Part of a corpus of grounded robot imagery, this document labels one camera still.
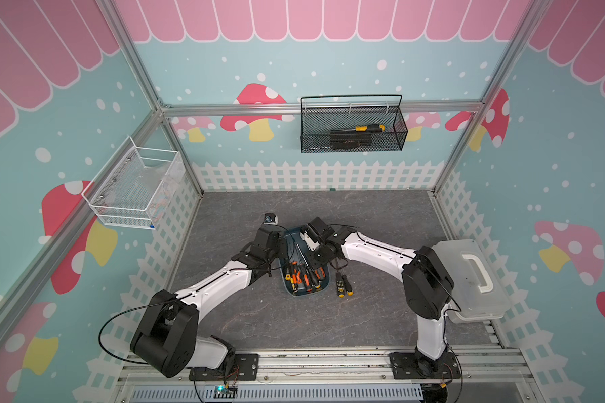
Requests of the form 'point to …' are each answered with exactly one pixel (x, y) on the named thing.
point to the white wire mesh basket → (136, 186)
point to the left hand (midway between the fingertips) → (281, 242)
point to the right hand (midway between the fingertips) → (312, 259)
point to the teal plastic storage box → (301, 278)
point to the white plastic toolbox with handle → (478, 295)
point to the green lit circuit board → (223, 392)
